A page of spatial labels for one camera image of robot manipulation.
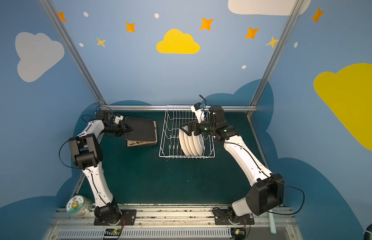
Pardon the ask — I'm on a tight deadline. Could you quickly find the white wire dish rack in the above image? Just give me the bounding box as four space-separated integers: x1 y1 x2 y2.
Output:
159 105 215 159

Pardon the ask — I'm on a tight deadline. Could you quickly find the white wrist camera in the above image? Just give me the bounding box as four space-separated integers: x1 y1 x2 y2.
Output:
191 103 205 124
114 115 124 124

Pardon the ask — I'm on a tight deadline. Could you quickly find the small circuit board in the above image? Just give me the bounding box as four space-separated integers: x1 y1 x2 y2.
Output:
103 228 122 240
230 228 246 240

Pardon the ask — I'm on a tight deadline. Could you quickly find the white round plate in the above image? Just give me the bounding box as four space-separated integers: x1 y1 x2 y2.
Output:
188 134 199 156
184 134 194 156
179 128 190 156
193 134 204 156

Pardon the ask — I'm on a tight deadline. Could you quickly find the right small circuit board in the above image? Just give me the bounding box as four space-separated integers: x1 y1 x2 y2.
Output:
230 228 246 240

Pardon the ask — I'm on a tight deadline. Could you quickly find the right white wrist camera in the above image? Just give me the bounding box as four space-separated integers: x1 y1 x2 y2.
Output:
191 103 205 124

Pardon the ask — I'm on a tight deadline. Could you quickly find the light blue toy spatula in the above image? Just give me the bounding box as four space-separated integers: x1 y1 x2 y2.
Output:
269 213 277 235

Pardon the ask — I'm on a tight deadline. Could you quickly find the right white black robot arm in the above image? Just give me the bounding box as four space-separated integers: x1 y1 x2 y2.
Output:
179 103 284 220

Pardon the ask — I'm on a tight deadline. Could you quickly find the aluminium rail base frame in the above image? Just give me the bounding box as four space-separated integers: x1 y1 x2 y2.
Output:
44 204 303 240

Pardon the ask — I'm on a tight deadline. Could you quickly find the round clear lidded container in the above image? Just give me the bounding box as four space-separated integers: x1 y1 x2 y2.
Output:
66 195 93 216

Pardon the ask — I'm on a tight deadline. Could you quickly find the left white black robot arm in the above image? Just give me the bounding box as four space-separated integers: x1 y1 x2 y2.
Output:
68 110 133 223

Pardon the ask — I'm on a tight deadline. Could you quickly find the left small circuit board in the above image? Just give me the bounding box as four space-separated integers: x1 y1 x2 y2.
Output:
103 228 122 240

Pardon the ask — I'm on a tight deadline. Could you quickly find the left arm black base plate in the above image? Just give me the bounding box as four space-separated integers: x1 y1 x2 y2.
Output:
94 209 137 226

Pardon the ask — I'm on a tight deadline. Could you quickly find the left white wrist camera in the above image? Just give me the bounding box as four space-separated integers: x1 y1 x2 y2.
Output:
114 115 124 124

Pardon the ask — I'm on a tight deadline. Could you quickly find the black corrugated hose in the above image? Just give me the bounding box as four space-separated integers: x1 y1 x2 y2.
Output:
363 220 372 240

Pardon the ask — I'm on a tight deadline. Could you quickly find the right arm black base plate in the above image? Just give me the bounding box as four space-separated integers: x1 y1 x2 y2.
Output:
212 208 255 225

